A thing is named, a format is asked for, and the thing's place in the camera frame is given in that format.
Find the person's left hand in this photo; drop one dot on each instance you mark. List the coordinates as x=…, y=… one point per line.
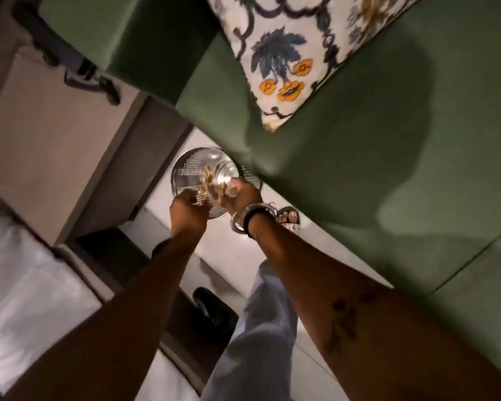
x=188, y=216

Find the person's right hand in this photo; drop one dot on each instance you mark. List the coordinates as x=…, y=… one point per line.
x=244, y=196

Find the person's left fingers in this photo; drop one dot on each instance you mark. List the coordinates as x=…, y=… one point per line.
x=192, y=196

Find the person's right fingers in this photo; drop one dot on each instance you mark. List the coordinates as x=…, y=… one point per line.
x=230, y=192

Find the perforated steel colander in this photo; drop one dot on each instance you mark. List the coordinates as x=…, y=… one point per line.
x=192, y=171

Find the person's right forearm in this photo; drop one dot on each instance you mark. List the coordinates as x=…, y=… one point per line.
x=359, y=325

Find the person's left forearm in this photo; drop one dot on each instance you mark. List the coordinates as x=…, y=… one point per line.
x=121, y=321

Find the pale vegetable pieces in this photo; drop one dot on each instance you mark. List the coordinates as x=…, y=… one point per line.
x=209, y=184

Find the silver metal bangle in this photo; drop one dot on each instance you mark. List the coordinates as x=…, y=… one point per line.
x=239, y=217

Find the black wristband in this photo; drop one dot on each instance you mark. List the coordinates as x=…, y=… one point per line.
x=250, y=219

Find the person's foot in sandal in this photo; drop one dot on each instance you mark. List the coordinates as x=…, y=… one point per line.
x=288, y=217

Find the black shoe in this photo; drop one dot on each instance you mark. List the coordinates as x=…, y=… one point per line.
x=215, y=315

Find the light blue trouser leg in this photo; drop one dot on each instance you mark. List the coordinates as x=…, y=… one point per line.
x=259, y=338

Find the beige wooden cabinet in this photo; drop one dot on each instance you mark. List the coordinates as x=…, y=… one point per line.
x=46, y=146

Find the white floral cushion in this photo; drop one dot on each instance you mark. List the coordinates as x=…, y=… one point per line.
x=292, y=45

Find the green fabric sofa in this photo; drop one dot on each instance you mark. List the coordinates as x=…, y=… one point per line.
x=400, y=141

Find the white bed sheet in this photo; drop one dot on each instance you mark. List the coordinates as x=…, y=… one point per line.
x=29, y=296

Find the dark wooden bed frame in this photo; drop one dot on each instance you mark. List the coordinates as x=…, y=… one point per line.
x=108, y=254

